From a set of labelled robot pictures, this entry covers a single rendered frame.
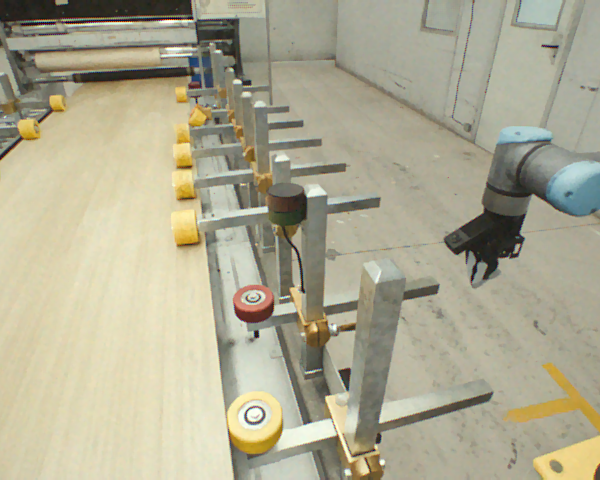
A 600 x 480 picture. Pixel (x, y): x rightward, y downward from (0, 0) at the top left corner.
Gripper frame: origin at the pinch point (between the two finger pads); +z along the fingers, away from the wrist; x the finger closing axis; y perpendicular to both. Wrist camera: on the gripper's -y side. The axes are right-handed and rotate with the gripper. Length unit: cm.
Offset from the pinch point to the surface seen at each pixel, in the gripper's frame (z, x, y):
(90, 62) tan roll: -22, 253, -117
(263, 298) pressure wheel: -8, 0, -50
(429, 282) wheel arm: -3.3, -0.1, -12.3
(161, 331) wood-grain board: -7, -3, -69
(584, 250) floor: 83, 88, 177
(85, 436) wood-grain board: -7, -20, -79
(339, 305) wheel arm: -2.7, -0.7, -34.1
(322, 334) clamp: -2.9, -7.6, -40.3
